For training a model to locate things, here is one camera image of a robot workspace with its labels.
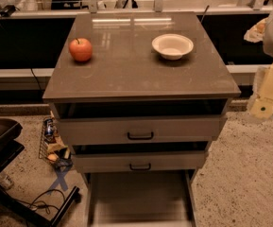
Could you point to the white paper bowl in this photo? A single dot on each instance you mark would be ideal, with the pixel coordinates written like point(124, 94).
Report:
point(172, 46)

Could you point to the black cart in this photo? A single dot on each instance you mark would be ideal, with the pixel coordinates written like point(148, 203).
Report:
point(32, 176)

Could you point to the blue tape cross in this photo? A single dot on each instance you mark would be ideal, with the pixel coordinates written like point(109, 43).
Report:
point(60, 178)

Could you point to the black device on ledge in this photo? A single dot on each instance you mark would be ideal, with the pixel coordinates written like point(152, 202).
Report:
point(7, 10)

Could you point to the grey drawer cabinet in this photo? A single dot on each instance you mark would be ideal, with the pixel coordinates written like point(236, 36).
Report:
point(126, 77)

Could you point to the red apple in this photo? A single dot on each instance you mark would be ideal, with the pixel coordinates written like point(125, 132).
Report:
point(80, 49)

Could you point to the blue soda can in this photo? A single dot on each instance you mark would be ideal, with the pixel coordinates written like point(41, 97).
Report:
point(49, 130)

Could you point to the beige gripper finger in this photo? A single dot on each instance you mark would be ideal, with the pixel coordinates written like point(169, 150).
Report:
point(256, 33)
point(260, 104)

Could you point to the middle grey drawer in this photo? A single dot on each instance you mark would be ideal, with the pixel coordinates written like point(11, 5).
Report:
point(148, 161)

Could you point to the wire basket with snacks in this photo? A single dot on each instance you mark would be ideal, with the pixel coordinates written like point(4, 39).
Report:
point(57, 154)

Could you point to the bottom open grey drawer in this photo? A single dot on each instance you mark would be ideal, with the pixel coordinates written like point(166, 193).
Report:
point(140, 199)

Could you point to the top grey drawer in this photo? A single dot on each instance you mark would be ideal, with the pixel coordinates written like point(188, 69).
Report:
point(133, 130)

